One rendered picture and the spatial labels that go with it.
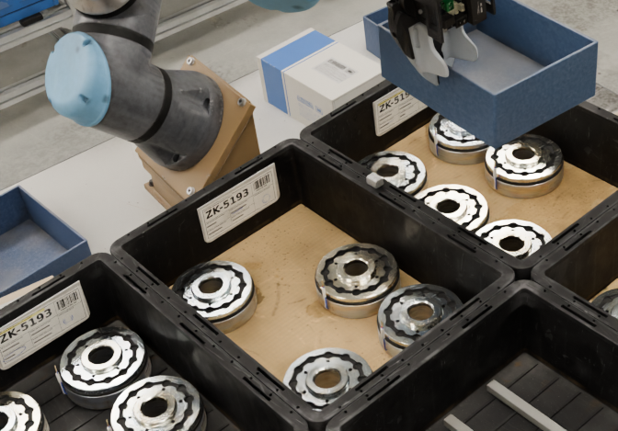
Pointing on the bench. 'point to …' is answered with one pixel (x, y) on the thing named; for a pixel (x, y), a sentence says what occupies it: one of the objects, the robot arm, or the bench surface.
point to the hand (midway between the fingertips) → (434, 70)
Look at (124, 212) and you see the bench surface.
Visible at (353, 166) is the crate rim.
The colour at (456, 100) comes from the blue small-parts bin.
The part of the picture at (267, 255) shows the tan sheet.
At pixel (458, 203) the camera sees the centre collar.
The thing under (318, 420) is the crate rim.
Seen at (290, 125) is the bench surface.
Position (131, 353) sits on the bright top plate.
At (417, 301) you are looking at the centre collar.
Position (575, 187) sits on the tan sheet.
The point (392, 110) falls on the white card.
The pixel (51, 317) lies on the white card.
